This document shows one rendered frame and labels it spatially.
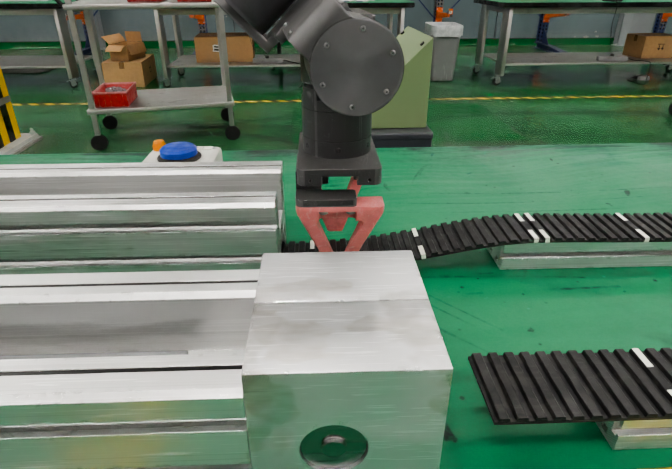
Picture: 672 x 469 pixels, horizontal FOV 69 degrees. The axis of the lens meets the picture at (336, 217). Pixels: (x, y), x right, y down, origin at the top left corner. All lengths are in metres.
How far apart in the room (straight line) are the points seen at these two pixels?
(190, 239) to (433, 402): 0.24
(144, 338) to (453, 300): 0.24
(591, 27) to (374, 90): 8.82
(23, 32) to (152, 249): 8.60
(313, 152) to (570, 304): 0.25
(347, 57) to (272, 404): 0.19
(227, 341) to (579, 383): 0.20
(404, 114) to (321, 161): 0.50
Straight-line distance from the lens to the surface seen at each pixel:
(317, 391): 0.22
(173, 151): 0.56
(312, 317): 0.24
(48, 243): 0.45
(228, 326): 0.30
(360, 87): 0.30
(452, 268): 0.47
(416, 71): 0.86
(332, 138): 0.38
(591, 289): 0.48
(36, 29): 8.89
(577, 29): 9.00
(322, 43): 0.30
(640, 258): 0.53
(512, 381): 0.32
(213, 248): 0.41
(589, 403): 0.32
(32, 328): 0.33
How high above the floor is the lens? 1.02
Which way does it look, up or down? 27 degrees down
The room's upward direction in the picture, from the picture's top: straight up
